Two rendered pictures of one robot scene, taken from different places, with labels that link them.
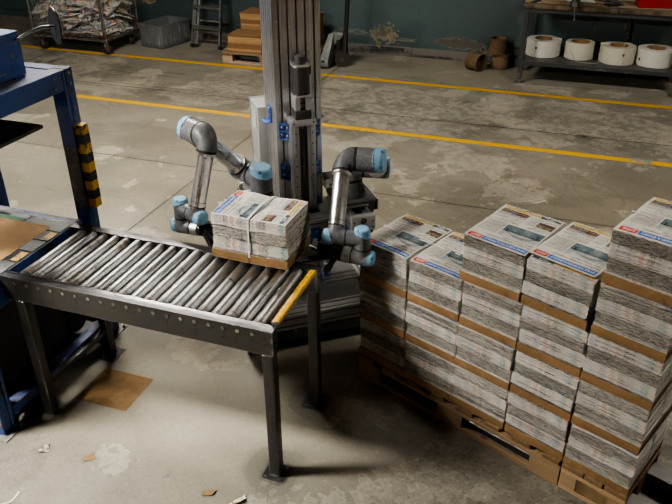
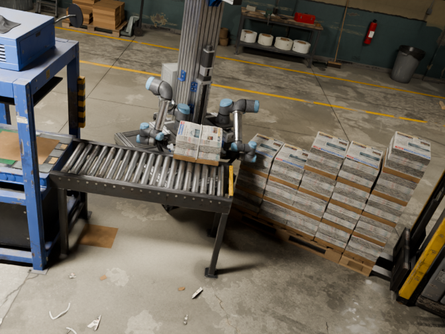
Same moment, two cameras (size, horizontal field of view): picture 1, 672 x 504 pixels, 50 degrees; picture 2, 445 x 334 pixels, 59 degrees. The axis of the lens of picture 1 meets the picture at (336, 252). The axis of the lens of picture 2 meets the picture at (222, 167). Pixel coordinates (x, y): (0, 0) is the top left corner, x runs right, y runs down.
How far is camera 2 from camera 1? 1.38 m
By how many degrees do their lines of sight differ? 21
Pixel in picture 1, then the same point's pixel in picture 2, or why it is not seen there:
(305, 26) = (212, 29)
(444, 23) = not seen: hidden behind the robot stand
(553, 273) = (357, 166)
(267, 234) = (210, 146)
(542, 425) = (336, 236)
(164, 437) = (141, 261)
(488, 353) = (312, 204)
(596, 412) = (366, 229)
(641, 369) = (393, 209)
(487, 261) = (321, 160)
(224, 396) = (163, 234)
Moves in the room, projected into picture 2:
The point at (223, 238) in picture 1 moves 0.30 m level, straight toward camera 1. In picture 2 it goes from (181, 148) to (197, 168)
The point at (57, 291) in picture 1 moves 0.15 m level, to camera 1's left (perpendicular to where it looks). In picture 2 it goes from (92, 182) to (70, 183)
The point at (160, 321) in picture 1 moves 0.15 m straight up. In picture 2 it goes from (161, 197) to (163, 181)
